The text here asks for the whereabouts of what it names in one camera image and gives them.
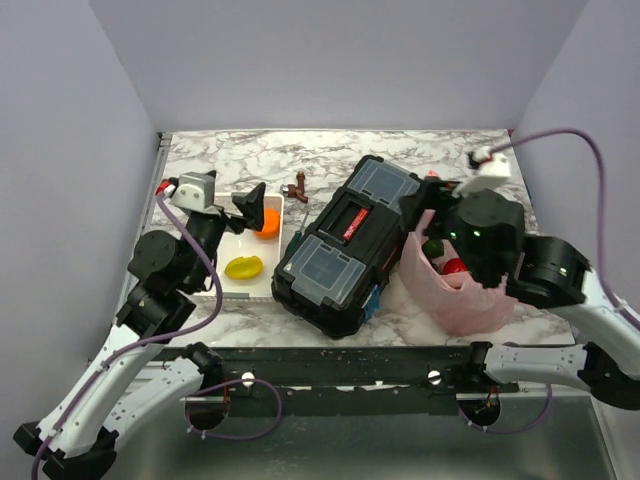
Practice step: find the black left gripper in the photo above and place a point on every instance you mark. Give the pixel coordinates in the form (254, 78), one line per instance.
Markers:
(251, 206)

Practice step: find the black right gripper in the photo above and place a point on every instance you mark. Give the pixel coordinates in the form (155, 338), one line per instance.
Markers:
(435, 194)

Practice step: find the orange fake tangerine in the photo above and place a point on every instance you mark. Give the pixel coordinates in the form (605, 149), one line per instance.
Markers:
(271, 225)

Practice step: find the red fake apple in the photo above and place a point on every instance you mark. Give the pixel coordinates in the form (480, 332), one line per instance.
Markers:
(453, 266)

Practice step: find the pink plastic bag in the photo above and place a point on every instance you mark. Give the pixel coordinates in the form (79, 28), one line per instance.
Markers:
(456, 303)

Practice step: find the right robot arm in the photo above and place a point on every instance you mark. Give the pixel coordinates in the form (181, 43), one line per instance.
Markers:
(468, 261)

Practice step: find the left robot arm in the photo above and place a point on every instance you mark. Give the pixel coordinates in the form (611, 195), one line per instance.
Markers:
(82, 436)

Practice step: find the green fake fruit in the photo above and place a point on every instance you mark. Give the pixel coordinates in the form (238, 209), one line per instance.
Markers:
(433, 248)

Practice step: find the yellow fake fruit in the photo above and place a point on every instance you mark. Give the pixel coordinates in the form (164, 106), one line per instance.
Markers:
(244, 268)

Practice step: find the white perforated plastic basket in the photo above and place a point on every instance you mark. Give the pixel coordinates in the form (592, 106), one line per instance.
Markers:
(247, 244)

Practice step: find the blue foil wrapper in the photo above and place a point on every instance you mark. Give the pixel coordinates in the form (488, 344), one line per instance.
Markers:
(372, 304)

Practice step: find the black plastic toolbox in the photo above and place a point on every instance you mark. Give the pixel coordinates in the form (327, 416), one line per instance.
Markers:
(353, 244)

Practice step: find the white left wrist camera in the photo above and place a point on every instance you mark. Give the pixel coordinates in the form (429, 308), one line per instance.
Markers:
(190, 198)

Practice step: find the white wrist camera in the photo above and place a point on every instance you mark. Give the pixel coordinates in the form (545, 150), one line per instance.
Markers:
(190, 198)
(489, 171)

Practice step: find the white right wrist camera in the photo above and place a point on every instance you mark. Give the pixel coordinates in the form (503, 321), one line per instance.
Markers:
(489, 171)

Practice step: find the green handled screwdriver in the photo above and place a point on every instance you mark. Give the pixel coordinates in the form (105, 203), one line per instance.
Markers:
(295, 240)

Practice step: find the aluminium frame rail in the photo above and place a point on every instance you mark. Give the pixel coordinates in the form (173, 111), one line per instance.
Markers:
(150, 200)

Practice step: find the black mounting base plate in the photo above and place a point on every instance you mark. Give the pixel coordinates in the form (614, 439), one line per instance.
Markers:
(258, 382)

